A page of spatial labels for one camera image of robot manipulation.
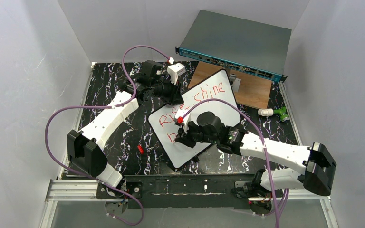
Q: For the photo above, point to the red marker cap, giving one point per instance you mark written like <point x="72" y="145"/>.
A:
<point x="141" y="151"/>

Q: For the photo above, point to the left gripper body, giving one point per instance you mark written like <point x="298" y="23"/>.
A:
<point x="172" y="94"/>

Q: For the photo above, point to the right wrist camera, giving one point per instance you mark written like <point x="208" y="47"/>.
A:
<point x="182" y="118"/>

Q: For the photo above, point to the white whiteboard black frame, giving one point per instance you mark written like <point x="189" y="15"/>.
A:
<point x="162" y="123"/>

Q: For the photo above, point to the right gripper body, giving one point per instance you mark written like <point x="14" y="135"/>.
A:
<point x="187" y="132"/>

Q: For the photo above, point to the blue network switch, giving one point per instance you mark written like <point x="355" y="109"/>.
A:
<point x="243" y="45"/>

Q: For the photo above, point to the wooden board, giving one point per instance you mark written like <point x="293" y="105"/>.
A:
<point x="253" y="91"/>

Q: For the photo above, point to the green white toy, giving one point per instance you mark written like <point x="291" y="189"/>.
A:
<point x="282" y="113"/>

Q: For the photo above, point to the aluminium rail frame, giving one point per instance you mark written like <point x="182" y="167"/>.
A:
<point x="158" y="201"/>

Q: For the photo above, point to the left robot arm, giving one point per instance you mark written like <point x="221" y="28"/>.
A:
<point x="85" y="147"/>

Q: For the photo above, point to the metal bracket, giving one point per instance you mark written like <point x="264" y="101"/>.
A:
<point x="234" y="82"/>

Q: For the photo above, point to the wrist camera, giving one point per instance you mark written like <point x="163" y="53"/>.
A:
<point x="175" y="70"/>
<point x="182" y="118"/>

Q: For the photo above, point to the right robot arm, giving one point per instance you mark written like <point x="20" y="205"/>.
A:
<point x="311" y="168"/>

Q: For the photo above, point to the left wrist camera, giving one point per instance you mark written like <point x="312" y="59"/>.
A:
<point x="175" y="70"/>

